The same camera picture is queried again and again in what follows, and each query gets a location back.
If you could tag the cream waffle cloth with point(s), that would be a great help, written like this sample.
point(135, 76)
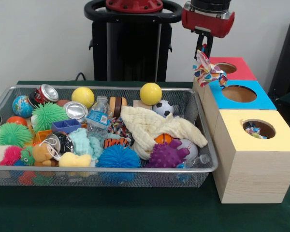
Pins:
point(159, 125)

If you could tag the multicoloured patterned cloth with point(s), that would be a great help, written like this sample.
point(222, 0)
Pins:
point(206, 71)
point(253, 130)

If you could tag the wooden box with three holes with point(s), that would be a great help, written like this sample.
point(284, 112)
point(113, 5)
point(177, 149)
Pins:
point(256, 169)

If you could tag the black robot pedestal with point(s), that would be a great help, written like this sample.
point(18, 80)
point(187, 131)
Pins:
point(133, 48)

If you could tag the silver drink can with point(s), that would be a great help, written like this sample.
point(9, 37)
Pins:
point(75, 111)

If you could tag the purple spiky toy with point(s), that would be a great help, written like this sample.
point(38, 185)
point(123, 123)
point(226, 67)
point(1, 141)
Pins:
point(166, 155)

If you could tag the smooth yellow ball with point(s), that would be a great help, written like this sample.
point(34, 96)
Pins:
point(150, 93)

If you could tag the dark green tablecloth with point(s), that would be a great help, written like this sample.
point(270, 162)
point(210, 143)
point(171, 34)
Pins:
point(111, 210)

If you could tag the green spiky ball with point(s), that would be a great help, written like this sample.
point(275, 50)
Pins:
point(47, 116)
point(12, 134)

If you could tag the small soccer ball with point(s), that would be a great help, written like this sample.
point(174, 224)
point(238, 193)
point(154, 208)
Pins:
point(162, 108)

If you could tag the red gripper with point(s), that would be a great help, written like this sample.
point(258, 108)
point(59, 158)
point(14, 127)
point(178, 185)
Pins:
point(207, 23)

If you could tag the red drink can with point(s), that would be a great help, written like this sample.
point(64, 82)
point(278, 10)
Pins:
point(47, 94)

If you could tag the yellow tennis-seam ball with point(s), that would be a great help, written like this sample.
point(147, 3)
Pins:
point(82, 96)

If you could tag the clear mesh bin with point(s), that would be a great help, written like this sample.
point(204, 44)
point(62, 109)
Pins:
point(62, 177)

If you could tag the blue spiky ball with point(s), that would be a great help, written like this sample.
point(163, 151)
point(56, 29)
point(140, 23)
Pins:
point(117, 157)

